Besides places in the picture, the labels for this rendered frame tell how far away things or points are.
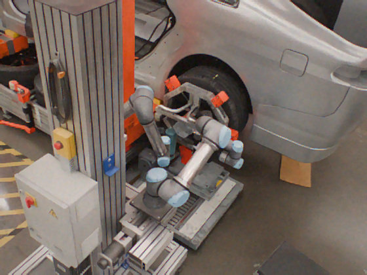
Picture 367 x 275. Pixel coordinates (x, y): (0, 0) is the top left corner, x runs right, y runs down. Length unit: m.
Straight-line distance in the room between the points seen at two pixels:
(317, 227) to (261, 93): 1.39
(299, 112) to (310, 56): 0.40
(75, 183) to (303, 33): 1.59
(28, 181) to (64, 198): 0.21
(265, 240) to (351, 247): 0.72
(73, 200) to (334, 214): 2.55
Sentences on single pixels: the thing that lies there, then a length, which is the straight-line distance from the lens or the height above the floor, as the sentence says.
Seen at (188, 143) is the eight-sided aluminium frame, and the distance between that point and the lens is 3.04.
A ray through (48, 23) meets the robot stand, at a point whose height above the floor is 1.95.
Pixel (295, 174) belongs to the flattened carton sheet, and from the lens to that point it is 3.94.
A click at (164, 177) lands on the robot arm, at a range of 2.13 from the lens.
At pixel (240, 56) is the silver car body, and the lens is 2.70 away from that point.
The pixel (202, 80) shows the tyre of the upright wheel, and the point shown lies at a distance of 2.78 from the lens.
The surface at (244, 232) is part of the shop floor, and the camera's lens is 3.31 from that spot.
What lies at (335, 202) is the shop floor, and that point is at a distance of 3.84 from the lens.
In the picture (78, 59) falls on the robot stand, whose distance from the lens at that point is 1.51.
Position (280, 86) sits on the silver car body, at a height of 1.28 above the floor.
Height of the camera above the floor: 2.56
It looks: 39 degrees down
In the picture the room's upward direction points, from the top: 6 degrees clockwise
